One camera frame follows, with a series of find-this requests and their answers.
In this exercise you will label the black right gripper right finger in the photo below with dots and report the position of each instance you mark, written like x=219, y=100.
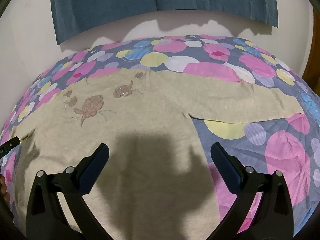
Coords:
x=244, y=184

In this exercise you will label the colourful polka dot bedspread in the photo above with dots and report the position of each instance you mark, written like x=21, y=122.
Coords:
x=289, y=145

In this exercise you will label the brown wooden door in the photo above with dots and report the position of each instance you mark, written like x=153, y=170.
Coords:
x=312, y=71

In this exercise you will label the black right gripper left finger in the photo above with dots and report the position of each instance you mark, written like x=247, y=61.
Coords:
x=78, y=183

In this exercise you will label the beige knit sweater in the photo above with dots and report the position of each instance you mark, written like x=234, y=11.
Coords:
x=156, y=183

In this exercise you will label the person's left hand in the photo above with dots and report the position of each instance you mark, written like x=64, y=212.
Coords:
x=4, y=193

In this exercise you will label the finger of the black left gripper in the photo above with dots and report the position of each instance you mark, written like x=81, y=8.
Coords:
x=8, y=146

